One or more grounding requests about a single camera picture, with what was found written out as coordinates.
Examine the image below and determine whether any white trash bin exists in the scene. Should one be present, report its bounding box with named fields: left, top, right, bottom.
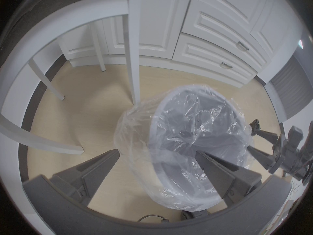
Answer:
left=116, top=85, right=247, bottom=209

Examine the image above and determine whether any clear plastic bag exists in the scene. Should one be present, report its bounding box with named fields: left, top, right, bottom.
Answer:
left=114, top=83, right=255, bottom=210

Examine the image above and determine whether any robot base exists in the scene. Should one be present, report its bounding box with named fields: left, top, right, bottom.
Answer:
left=181, top=210, right=209, bottom=221

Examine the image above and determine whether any grey curtain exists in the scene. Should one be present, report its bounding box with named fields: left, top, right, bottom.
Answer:
left=270, top=56, right=313, bottom=121

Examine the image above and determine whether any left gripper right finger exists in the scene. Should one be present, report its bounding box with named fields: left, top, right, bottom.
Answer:
left=195, top=151, right=262, bottom=206

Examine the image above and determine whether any grey padded white chair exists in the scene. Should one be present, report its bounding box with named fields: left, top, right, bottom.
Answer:
left=0, top=0, right=141, bottom=156

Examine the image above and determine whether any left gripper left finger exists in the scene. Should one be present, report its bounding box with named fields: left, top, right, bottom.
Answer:
left=51, top=149, right=120, bottom=205

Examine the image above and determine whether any black cable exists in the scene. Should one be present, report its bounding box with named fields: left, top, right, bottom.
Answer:
left=138, top=214, right=170, bottom=224

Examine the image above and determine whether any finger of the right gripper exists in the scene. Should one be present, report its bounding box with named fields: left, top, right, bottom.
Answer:
left=252, top=128, right=279, bottom=144
left=247, top=145, right=285, bottom=173

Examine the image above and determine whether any white wardrobe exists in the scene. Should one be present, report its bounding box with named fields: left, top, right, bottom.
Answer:
left=59, top=0, right=304, bottom=88

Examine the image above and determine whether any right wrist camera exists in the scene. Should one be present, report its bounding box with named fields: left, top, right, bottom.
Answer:
left=287, top=126, right=304, bottom=147

